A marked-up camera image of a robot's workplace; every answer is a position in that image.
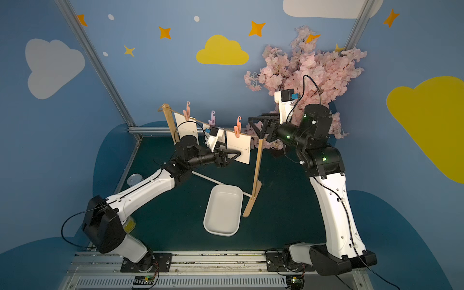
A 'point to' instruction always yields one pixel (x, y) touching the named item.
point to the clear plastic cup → (134, 178)
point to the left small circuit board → (144, 280)
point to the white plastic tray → (223, 214)
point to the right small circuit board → (295, 282)
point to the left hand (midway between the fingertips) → (237, 147)
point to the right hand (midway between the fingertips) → (259, 116)
